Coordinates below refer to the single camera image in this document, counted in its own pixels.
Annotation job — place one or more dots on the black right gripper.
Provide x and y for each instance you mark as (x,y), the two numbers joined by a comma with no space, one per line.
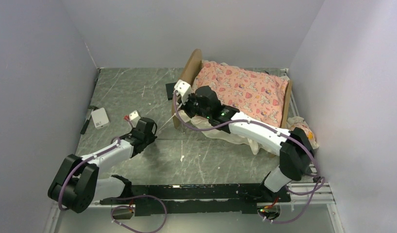
(186,108)

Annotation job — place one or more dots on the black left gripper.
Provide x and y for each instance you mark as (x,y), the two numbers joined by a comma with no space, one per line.
(152,138)

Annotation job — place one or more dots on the wooden pet bed frame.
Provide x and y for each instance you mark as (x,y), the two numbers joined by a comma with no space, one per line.
(189,70)

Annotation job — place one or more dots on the pink unicorn print mattress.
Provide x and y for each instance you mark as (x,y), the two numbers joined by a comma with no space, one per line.
(243,96)

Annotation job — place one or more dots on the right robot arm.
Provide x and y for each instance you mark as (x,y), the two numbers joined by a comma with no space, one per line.
(291,146)

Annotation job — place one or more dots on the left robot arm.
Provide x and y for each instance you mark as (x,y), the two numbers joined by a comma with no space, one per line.
(77,184)

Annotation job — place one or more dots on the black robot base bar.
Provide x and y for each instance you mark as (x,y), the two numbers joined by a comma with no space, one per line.
(200,198)

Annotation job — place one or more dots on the black rectangular box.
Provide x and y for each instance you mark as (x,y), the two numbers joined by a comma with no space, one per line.
(169,87)

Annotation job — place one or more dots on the white small box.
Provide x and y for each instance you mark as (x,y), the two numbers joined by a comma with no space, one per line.
(100,118)

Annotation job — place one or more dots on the black marker pen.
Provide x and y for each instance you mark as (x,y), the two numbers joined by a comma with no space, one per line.
(90,109)

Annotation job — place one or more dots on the pink checkered duck pillow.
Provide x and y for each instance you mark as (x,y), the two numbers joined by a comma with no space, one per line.
(299,122)

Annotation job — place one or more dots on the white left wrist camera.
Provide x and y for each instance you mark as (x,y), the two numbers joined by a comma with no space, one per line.
(133,116)

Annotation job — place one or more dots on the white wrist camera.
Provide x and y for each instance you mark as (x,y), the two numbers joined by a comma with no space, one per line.
(183,90)
(133,116)

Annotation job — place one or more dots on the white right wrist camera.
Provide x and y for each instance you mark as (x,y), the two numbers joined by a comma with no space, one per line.
(183,90)

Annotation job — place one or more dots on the aluminium rail at table edge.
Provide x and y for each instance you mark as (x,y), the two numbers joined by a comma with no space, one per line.
(290,98)

